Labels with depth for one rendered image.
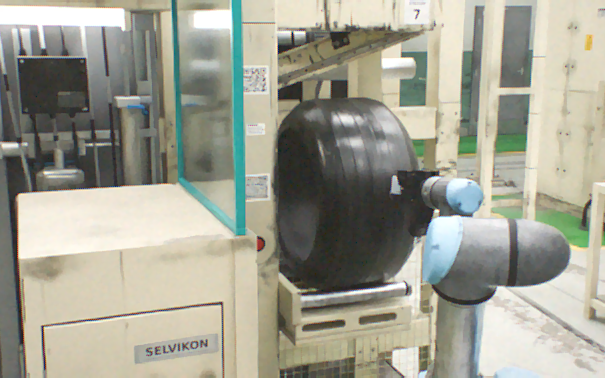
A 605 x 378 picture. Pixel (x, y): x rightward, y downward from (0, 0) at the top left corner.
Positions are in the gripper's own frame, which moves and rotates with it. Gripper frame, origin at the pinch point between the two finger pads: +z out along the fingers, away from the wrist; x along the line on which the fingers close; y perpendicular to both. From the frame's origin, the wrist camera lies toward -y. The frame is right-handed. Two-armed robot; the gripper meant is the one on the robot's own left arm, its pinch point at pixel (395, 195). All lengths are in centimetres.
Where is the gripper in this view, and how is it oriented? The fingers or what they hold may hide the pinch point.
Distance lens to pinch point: 196.3
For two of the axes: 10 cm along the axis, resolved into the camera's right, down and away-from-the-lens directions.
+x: -9.4, 0.7, -3.4
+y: -0.4, -10.0, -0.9
